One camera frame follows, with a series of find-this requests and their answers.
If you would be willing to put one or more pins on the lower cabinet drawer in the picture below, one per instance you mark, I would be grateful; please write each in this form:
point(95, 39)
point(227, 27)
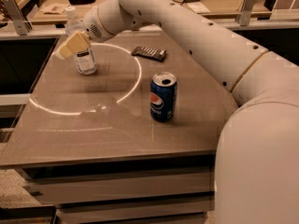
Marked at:
point(183, 210)

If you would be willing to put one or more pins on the cabinet drawer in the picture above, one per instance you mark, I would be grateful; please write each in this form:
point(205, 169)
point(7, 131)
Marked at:
point(121, 186)
point(183, 210)

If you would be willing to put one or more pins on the black object on desk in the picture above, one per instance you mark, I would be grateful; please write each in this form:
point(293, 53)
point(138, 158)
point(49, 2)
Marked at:
point(81, 2)

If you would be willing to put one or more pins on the left metal bracket post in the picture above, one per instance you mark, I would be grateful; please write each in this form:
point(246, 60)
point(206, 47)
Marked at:
point(21, 24)

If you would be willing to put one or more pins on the blue pepsi can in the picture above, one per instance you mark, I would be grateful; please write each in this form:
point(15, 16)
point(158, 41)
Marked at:
point(163, 96)

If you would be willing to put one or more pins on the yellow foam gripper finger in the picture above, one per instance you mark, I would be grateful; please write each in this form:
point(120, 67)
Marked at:
point(75, 43)

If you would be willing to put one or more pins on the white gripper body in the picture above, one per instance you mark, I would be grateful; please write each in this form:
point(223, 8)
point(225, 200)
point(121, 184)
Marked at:
point(93, 26)

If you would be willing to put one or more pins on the white paper sheet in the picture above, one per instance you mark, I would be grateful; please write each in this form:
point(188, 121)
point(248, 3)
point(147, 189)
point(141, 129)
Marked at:
point(198, 8)

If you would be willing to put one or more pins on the upper cabinet drawer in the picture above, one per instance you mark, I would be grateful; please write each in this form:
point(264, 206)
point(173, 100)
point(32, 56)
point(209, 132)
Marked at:
point(121, 186)

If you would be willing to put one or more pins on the brown paper envelope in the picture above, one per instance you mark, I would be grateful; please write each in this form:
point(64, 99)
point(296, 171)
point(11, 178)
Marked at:
point(55, 8)

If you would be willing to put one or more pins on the metal bracket post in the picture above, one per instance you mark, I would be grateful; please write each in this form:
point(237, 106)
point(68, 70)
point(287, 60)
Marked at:
point(244, 13)
point(21, 24)

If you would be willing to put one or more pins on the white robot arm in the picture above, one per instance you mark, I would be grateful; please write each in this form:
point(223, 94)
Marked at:
point(257, 160)

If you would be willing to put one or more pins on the right metal bracket post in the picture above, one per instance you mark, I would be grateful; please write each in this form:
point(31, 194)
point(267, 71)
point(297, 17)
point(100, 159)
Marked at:
point(244, 13)

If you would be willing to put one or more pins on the clear plastic tea bottle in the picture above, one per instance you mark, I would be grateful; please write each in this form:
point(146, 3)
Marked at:
point(85, 61)

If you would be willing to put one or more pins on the dark snack bar wrapper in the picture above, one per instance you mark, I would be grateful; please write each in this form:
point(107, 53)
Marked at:
point(149, 53)

